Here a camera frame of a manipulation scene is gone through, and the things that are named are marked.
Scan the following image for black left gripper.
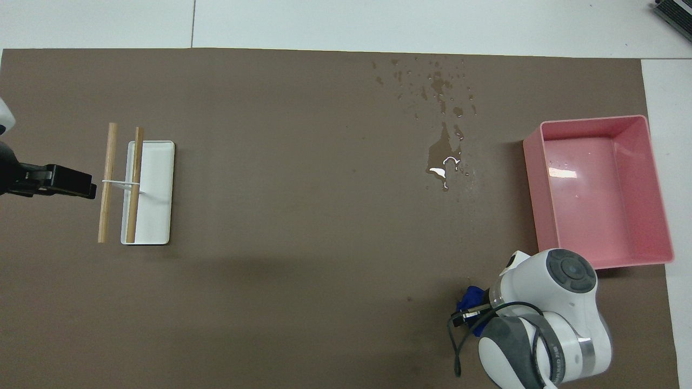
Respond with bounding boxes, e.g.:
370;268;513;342
0;142;98;200

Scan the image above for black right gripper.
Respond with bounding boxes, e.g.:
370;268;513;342
457;301;494;326

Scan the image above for blue cloth towel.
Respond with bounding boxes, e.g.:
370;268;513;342
456;285;495;337

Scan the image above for spilled water drops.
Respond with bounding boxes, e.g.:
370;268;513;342
370;54;482;192

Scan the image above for white rack tray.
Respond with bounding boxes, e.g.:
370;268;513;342
121;140;175;245

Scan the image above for pink plastic bin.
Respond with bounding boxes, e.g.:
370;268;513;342
522;115;675;270

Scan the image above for brown table mat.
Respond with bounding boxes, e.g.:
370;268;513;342
0;48;681;389

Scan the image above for grey striped device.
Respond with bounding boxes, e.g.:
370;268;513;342
651;0;692;34

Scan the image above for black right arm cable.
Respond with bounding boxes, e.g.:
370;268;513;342
447;301;547;379

